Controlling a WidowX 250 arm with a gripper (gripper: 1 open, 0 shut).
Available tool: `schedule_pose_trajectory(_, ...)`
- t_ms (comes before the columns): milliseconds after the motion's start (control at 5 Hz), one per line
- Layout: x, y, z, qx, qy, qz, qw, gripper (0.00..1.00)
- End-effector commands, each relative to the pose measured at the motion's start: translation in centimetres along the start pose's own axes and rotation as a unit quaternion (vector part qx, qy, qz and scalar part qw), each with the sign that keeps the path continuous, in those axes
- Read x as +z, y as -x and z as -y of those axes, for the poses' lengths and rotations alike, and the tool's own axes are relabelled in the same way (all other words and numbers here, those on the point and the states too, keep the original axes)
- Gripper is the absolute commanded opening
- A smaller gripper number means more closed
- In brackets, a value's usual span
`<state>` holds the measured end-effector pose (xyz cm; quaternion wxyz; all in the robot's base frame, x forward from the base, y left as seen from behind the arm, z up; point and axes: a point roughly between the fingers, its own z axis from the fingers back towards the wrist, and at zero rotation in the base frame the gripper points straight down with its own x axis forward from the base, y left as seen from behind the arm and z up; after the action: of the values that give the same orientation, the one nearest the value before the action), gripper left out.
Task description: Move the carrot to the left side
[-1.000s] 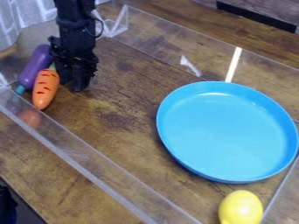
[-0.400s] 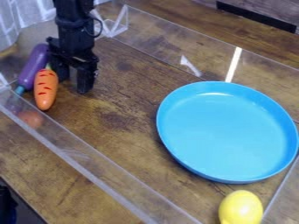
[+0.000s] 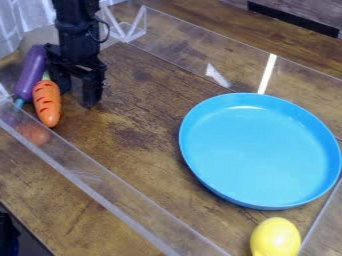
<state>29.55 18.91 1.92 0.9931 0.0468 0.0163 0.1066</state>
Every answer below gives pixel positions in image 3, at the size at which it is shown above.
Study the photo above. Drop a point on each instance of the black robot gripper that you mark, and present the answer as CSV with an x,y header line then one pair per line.
x,y
74,57

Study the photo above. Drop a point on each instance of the orange toy carrot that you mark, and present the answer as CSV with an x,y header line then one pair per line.
x,y
47,101

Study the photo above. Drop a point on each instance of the purple toy eggplant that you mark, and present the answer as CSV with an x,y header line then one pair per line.
x,y
31,75

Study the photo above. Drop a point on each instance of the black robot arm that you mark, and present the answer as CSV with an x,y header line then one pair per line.
x,y
75,11

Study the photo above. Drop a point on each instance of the blue plastic plate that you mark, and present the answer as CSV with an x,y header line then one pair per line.
x,y
260,151

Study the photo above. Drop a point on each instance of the yellow toy lemon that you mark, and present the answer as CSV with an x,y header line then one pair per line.
x,y
276,238

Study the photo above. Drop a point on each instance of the clear acrylic corner bracket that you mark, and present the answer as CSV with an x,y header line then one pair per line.
x,y
124,31

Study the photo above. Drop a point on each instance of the clear acrylic enclosure wall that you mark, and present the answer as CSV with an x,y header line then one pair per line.
x,y
101,185

